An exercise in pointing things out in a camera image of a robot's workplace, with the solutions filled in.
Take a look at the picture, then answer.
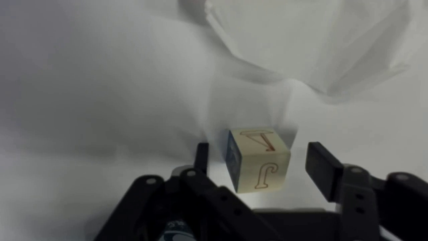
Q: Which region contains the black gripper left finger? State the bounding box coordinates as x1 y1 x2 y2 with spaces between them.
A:
95 142 283 241

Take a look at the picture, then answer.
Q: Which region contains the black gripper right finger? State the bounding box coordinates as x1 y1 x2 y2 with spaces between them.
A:
305 142 428 241

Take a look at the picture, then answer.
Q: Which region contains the wooden letter cube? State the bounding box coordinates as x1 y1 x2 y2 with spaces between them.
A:
225 128 292 192

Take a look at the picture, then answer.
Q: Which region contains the white crumpled napkin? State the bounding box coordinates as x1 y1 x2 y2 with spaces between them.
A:
178 0 418 95

